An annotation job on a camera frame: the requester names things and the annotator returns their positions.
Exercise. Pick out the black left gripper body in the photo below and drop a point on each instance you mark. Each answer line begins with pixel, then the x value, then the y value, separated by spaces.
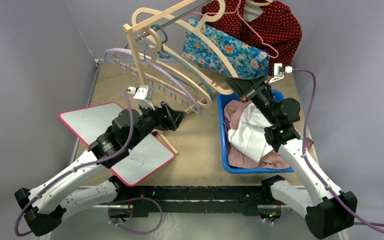
pixel 162 123

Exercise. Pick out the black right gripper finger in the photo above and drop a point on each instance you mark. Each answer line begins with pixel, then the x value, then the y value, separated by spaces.
pixel 258 85
pixel 241 87

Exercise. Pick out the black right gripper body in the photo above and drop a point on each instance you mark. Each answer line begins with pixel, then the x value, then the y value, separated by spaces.
pixel 254 91

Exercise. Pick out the cream wooden hanger front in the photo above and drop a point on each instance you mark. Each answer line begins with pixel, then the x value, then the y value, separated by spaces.
pixel 142 58

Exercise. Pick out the blue floral garment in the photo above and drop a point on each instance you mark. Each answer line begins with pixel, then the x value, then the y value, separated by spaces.
pixel 248 61

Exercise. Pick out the white cloth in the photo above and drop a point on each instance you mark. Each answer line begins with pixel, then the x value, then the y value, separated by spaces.
pixel 249 136

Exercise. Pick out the teal hanger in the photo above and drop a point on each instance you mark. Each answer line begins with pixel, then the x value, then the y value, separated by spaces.
pixel 162 53

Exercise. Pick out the pink pleated skirt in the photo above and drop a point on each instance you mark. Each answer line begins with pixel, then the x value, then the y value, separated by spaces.
pixel 273 160

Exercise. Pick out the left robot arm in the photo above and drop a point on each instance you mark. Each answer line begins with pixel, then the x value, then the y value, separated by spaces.
pixel 122 156

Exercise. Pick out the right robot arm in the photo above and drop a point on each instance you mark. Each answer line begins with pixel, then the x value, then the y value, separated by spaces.
pixel 325 207

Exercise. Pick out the blue plastic bin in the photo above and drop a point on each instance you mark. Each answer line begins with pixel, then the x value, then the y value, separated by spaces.
pixel 222 101

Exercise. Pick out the red-edged whiteboard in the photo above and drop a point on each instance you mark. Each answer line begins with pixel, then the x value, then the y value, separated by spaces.
pixel 143 160

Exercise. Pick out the red polka dot dress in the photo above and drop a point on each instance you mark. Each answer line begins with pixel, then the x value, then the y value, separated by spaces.
pixel 268 25

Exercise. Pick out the metal rack rod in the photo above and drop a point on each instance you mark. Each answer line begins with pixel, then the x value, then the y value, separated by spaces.
pixel 171 21

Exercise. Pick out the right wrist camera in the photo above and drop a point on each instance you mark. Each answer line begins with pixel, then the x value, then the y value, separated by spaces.
pixel 279 72

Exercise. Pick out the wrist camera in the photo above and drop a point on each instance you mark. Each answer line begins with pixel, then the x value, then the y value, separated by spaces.
pixel 279 72
pixel 143 95

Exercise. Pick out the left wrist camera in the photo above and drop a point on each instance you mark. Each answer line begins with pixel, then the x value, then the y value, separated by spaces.
pixel 143 95

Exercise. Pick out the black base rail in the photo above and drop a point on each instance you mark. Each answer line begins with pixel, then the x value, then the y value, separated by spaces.
pixel 247 200

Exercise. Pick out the wooden clothes rack frame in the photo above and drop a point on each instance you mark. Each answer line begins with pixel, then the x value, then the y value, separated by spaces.
pixel 145 17

